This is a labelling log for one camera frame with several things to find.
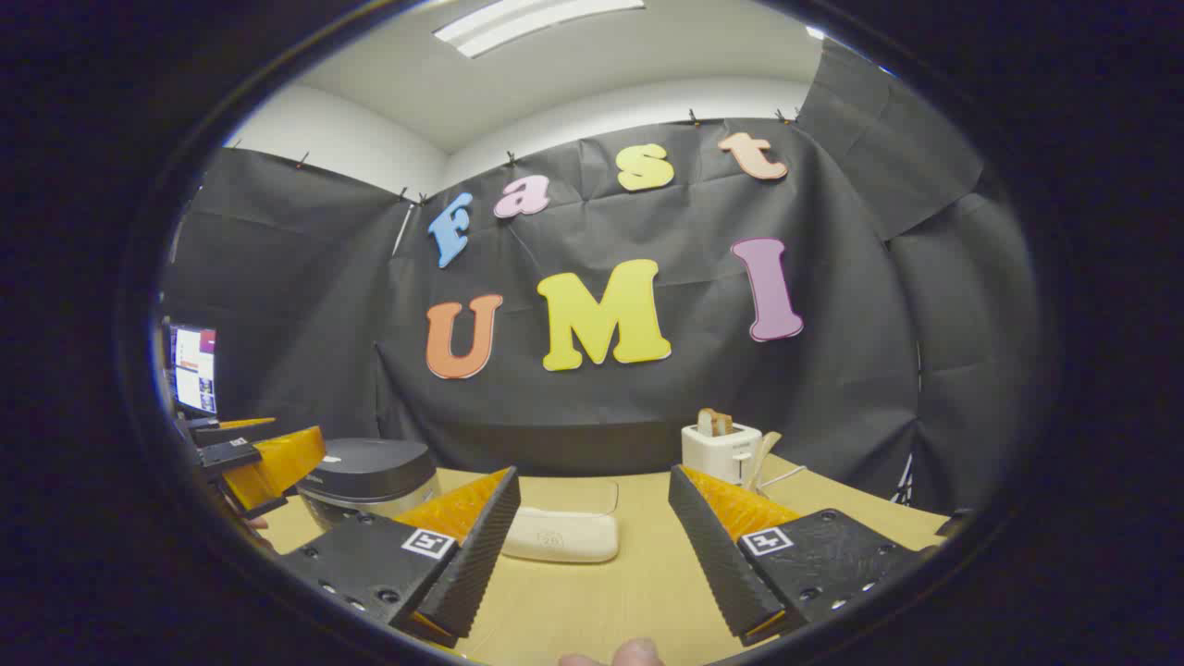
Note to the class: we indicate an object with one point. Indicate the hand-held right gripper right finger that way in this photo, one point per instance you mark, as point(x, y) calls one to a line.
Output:
point(717, 555)

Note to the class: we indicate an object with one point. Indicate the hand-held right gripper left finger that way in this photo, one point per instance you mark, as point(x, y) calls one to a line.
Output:
point(481, 546)

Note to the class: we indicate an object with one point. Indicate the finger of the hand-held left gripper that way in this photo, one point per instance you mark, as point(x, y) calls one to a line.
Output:
point(277, 462)
point(231, 427)

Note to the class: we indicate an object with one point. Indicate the dark grey rice cooker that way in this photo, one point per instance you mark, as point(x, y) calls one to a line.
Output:
point(370, 470)

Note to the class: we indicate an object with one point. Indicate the wooden spoon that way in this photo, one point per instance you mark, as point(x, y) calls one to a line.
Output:
point(768, 449)

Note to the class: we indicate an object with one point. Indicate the computer monitor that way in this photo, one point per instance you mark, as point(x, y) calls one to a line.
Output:
point(194, 370)

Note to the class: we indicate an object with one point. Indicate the white toaster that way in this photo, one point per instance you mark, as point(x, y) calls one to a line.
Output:
point(717, 455)

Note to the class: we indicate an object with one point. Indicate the bread slice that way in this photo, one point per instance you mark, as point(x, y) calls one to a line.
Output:
point(705, 423)
point(723, 425)

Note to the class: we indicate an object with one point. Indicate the black backdrop cloth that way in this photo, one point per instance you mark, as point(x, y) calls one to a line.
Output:
point(647, 407)

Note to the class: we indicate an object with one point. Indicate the ceiling light panel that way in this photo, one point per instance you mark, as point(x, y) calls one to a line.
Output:
point(527, 23)

